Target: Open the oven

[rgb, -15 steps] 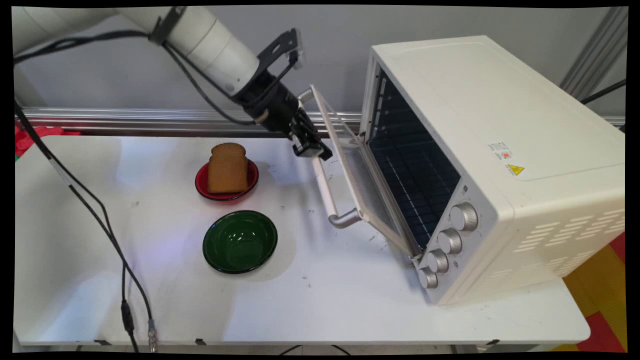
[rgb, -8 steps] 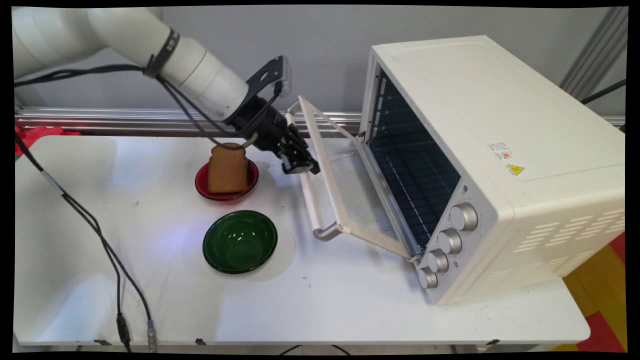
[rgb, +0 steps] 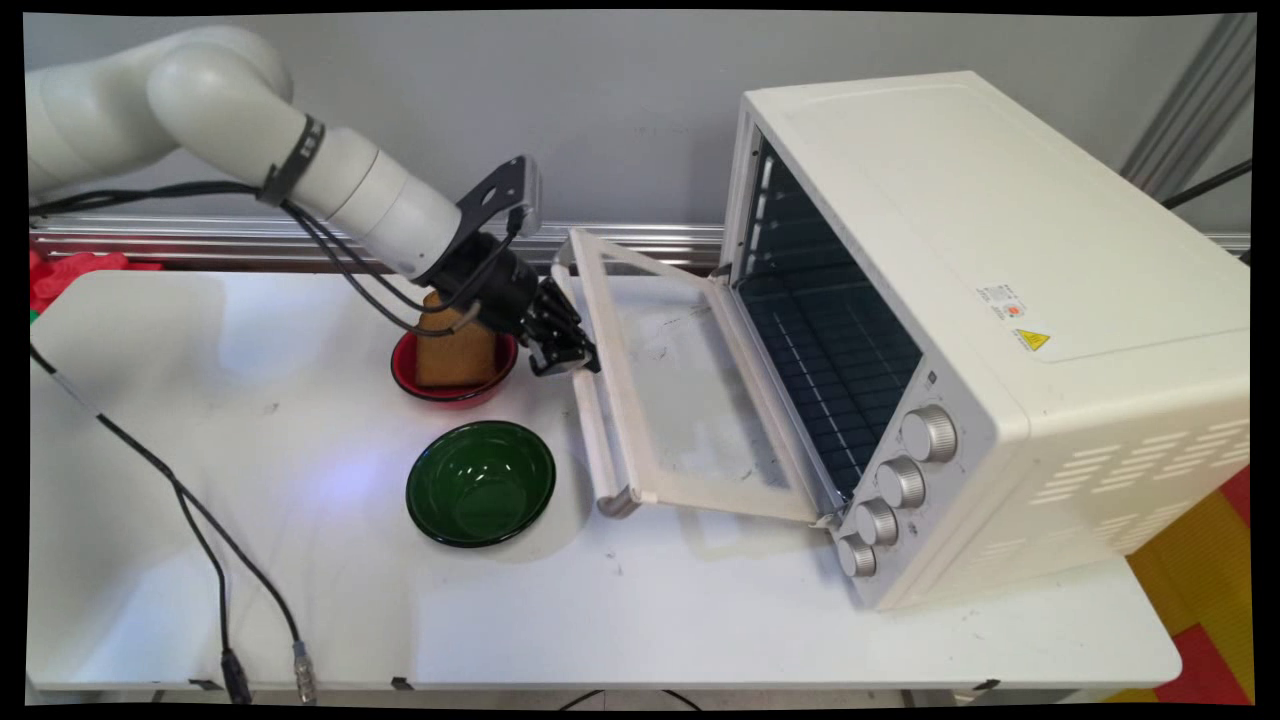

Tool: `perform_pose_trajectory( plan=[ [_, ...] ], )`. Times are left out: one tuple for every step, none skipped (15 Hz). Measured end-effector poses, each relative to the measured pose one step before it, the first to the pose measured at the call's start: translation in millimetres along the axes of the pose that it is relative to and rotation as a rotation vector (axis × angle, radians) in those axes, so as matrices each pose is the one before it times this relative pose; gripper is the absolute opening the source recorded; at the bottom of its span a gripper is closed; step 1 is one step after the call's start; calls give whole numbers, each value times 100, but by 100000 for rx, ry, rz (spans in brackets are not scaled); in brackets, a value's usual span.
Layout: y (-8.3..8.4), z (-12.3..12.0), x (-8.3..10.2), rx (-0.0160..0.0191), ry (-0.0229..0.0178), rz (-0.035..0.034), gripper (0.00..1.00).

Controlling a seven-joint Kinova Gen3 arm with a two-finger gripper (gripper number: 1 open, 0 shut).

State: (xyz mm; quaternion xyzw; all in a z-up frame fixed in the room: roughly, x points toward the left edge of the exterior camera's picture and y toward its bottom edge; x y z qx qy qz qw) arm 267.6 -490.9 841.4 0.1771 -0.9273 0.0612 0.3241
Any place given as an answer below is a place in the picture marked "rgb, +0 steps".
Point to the aluminium frame rail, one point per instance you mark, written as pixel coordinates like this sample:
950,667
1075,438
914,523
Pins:
620,236

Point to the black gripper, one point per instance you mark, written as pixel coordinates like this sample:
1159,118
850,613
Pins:
490,280

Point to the red cloth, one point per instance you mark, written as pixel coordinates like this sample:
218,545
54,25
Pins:
60,278

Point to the red bowl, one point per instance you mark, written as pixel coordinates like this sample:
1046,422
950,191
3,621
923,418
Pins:
400,370

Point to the white label sticker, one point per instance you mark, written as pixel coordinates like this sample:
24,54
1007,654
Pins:
1001,301

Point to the glass oven door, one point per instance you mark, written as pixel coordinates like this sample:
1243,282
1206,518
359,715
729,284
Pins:
690,400

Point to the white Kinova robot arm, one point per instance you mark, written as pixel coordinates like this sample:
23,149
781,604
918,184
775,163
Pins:
200,100

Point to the yellow warning sticker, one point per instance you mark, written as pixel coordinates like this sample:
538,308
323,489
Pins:
1031,339

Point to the green bowl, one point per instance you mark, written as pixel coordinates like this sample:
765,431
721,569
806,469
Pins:
480,485

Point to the white toaster oven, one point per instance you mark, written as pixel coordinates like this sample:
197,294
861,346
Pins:
1000,200

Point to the large silver oven knob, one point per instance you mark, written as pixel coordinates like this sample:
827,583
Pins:
928,432

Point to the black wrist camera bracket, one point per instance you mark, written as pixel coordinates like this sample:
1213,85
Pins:
500,190

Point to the brown bread slice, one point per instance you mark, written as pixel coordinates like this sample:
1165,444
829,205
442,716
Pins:
455,362

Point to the aluminium frame post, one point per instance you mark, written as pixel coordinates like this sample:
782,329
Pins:
1190,110

